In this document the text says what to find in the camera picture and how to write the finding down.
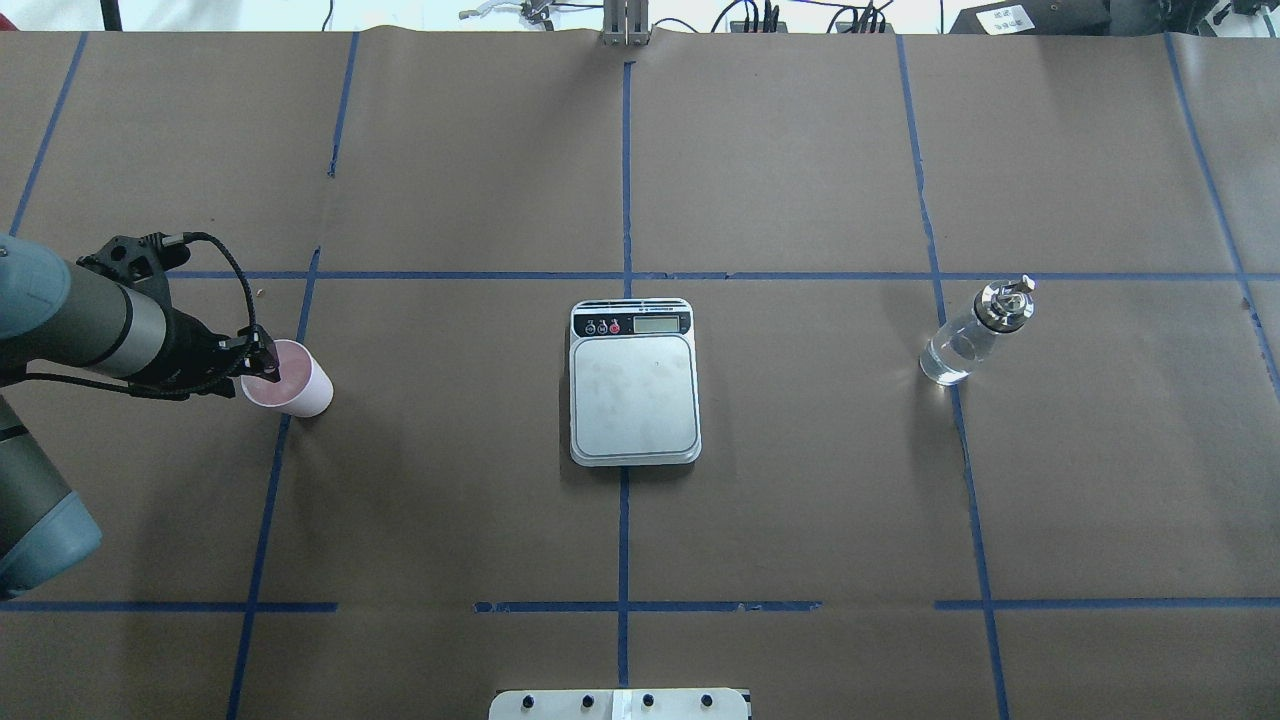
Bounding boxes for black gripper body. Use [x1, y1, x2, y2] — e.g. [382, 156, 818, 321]
[150, 310, 250, 396]

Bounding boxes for pink paper cup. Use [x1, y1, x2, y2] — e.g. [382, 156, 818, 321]
[239, 340, 334, 418]

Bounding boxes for glass sauce bottle metal spout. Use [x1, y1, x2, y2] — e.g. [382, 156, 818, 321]
[918, 274, 1036, 387]

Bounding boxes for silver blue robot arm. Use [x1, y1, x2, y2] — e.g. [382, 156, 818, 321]
[3, 231, 283, 602]

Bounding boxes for silver digital kitchen scale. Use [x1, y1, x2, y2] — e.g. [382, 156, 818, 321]
[567, 297, 701, 468]

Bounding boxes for black box white label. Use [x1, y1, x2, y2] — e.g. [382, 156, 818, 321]
[946, 1, 1111, 36]

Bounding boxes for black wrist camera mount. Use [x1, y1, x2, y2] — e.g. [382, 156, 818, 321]
[76, 232, 191, 307]

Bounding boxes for black camera cable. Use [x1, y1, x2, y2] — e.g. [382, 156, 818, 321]
[26, 232, 259, 401]

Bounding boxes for aluminium frame post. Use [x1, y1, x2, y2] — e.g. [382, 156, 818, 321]
[600, 0, 652, 47]

